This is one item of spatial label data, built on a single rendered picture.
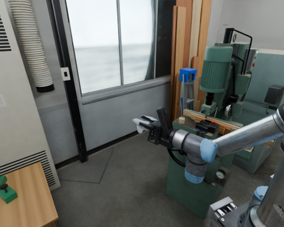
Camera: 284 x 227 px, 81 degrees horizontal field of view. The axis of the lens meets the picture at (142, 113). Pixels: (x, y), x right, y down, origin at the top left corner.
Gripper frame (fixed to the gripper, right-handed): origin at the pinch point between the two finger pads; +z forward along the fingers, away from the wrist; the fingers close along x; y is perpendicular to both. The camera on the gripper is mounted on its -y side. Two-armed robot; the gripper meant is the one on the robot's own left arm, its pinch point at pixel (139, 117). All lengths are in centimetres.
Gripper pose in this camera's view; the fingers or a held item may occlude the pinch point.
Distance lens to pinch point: 78.4
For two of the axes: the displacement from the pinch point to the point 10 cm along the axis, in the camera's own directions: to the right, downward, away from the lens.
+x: 6.4, -2.1, 7.4
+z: -7.6, -2.9, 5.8
